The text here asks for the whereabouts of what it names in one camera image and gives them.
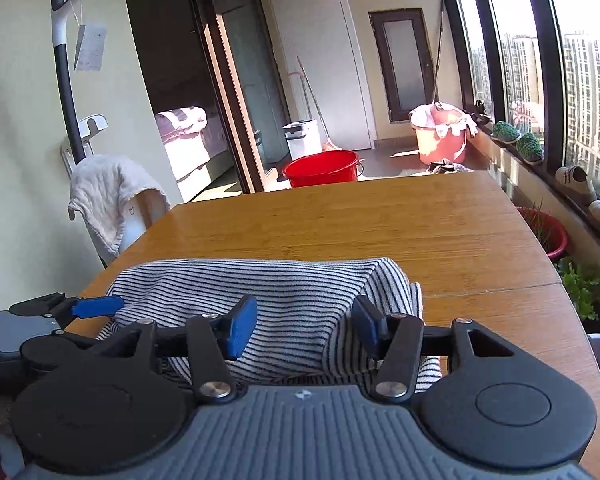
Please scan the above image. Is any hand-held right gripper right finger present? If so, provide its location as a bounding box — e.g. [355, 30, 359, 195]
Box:
[353, 294, 518, 403]

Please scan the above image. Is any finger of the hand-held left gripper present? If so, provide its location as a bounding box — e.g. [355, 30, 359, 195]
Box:
[50, 324, 112, 350]
[9, 294, 126, 319]

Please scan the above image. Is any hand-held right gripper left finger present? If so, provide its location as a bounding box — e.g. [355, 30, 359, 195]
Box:
[92, 294, 259, 403]

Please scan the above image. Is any striped knit shirt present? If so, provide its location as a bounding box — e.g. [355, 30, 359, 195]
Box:
[96, 256, 443, 395]

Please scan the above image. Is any white towel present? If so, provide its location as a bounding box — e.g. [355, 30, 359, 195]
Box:
[68, 155, 172, 257]

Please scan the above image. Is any red plastic basin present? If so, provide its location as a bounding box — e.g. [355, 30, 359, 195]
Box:
[282, 150, 365, 188]

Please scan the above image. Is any dark cloth pile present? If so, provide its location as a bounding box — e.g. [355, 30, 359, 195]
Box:
[427, 159, 468, 175]

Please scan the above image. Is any bed with striped bedding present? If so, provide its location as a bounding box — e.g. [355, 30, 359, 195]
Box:
[155, 106, 231, 186]

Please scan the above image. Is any pink bucket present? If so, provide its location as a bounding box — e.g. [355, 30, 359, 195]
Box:
[409, 101, 476, 166]

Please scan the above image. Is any white trash bin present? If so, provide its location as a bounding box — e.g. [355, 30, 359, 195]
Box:
[282, 119, 322, 162]

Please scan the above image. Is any red flower pot with grass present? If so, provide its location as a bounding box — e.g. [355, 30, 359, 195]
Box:
[515, 204, 570, 261]

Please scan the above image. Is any green leafy plant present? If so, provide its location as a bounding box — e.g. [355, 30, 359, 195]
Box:
[555, 257, 600, 322]

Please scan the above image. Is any white rag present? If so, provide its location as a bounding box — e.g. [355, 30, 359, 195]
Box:
[412, 102, 479, 139]

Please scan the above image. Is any white upright vacuum cleaner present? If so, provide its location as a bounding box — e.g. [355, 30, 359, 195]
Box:
[50, 0, 153, 268]

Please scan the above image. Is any green shoe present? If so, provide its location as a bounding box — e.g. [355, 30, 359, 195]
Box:
[491, 120, 523, 145]
[515, 132, 545, 163]

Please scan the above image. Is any white paper tag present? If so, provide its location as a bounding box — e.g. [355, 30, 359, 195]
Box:
[74, 22, 107, 72]

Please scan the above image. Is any tall dark framed glass panel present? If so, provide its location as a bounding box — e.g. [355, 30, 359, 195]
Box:
[369, 7, 436, 123]

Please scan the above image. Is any mop pole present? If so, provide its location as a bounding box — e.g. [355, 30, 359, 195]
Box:
[431, 0, 447, 107]

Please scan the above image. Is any white door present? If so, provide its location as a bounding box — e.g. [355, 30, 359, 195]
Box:
[260, 0, 378, 151]

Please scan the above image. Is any white wall socket with cover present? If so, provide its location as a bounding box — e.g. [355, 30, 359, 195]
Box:
[60, 114, 109, 178]

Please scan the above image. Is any broom with thin handle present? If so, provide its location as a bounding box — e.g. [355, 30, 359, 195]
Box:
[296, 55, 344, 154]

